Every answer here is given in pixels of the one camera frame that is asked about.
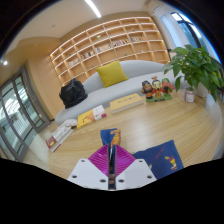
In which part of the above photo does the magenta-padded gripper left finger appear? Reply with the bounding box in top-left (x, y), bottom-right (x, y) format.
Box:
top-left (67, 143), bottom-right (113, 191)

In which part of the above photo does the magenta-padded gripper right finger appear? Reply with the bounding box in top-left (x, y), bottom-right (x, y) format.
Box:
top-left (114, 144), bottom-right (158, 191)

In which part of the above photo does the blue animal-print towel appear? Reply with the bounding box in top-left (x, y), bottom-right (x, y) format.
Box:
top-left (100, 128), bottom-right (185, 190)

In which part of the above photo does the red and white book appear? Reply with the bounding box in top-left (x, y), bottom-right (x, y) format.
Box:
top-left (45, 123), bottom-right (75, 153)

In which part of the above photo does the small patterned pouch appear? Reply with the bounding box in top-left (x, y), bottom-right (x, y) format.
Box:
top-left (63, 118), bottom-right (78, 128)

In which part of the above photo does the yellow book with orange print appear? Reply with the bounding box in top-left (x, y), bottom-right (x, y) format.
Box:
top-left (76, 109), bottom-right (98, 130)

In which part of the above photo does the white book with red band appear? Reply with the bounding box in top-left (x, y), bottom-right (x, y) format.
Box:
top-left (92, 104), bottom-right (108, 122)

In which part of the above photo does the thick plain yellow book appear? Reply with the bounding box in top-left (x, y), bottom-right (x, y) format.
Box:
top-left (109, 92), bottom-right (145, 115)

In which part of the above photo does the black bag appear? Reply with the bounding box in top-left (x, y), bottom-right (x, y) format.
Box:
top-left (58, 78), bottom-right (89, 109)

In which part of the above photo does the light grey sofa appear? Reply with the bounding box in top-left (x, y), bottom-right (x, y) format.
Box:
top-left (54, 59), bottom-right (188, 126)

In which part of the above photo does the colourful figurine group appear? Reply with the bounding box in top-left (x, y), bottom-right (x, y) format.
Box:
top-left (140, 76), bottom-right (175, 103)

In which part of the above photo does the grey-framed glass door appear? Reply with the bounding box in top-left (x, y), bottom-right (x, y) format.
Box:
top-left (0, 66), bottom-right (52, 163)

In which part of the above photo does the yellow cushion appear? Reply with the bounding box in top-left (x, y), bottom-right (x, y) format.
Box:
top-left (95, 60), bottom-right (129, 89)

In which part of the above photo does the green potted plant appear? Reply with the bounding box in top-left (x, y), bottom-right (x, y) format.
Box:
top-left (163, 44), bottom-right (224, 103)

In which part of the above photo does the wooden lit shelf unit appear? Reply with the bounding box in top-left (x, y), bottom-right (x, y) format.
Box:
top-left (49, 15), bottom-right (172, 86)

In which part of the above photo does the white curtain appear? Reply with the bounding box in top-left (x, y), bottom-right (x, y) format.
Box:
top-left (161, 14), bottom-right (191, 51)

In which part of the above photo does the dark-framed window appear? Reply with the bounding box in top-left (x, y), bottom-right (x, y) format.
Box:
top-left (170, 11), bottom-right (216, 56)

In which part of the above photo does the long ceiling light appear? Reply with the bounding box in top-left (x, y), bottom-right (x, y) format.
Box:
top-left (83, 0), bottom-right (103, 19)

